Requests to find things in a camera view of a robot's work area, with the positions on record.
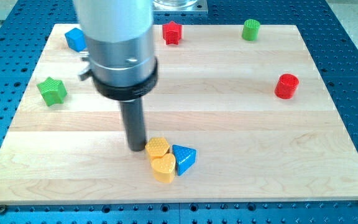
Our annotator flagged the wooden board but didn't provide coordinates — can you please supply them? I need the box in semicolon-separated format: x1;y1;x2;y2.
0;24;358;205

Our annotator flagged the red cylinder block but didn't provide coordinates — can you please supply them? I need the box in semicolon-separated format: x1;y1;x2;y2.
274;73;300;100

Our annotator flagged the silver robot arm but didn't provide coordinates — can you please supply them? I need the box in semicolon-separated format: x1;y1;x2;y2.
73;0;158;152

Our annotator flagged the blue triangle block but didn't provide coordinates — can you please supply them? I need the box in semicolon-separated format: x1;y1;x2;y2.
172;144;197;176

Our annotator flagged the blue perforated table plate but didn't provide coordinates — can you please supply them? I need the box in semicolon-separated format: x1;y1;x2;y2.
0;1;358;223

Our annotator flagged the yellow heart block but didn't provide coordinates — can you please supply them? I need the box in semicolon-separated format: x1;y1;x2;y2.
151;153;176;184

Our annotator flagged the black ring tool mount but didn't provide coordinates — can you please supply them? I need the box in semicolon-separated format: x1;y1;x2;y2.
92;58;158;101

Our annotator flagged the green cylinder block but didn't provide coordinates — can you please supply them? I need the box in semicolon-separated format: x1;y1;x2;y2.
242;19;260;41

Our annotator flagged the green star block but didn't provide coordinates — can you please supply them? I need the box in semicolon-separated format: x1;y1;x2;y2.
37;77;67;106

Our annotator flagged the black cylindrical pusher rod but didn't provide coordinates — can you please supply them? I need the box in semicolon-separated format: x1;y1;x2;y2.
119;98;146;152

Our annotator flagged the yellow hexagon block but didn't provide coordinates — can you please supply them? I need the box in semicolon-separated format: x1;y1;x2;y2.
145;137;170;161

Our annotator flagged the blue cube block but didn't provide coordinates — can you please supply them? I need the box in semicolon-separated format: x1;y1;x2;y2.
65;28;86;52

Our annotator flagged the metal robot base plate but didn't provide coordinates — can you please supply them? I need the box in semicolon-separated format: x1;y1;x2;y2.
153;0;208;15

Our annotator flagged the red star block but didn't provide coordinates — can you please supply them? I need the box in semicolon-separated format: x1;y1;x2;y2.
162;21;182;45

